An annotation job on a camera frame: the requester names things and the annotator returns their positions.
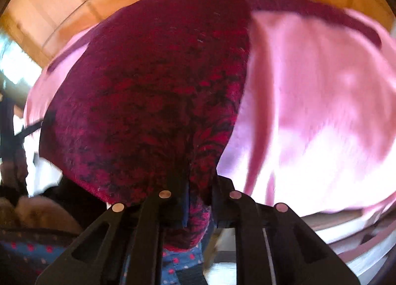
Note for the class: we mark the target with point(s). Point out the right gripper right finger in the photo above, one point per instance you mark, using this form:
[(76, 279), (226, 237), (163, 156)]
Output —
[(273, 244)]

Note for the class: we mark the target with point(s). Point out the dark red floral garment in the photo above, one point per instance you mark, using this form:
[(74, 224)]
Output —
[(153, 100)]

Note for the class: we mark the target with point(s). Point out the pink bedspread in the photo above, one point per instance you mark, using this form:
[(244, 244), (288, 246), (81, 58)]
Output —
[(316, 123)]

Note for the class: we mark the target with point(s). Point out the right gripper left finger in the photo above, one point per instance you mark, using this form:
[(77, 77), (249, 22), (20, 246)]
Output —
[(124, 245)]

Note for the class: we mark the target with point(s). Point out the blue polka dot clothing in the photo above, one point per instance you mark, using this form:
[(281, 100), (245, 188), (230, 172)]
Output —
[(25, 254)]

